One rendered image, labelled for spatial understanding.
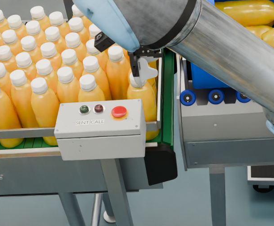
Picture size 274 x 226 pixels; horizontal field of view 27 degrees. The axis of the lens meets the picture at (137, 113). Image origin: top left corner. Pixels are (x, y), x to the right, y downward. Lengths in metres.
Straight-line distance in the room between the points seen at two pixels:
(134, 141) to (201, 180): 1.28
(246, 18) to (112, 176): 0.54
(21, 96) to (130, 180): 0.38
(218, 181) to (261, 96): 0.95
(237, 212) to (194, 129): 0.94
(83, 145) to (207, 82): 0.36
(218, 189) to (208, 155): 0.18
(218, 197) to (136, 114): 0.65
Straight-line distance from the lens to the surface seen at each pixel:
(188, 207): 2.47
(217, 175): 1.78
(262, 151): 1.69
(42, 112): 1.46
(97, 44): 1.31
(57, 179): 1.61
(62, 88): 1.46
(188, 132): 1.57
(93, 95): 1.41
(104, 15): 0.70
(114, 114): 1.29
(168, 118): 1.57
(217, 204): 1.90
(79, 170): 1.57
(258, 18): 1.52
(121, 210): 1.56
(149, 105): 1.42
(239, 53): 0.82
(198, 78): 1.42
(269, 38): 1.45
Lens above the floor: 2.00
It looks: 44 degrees down
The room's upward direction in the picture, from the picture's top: 10 degrees counter-clockwise
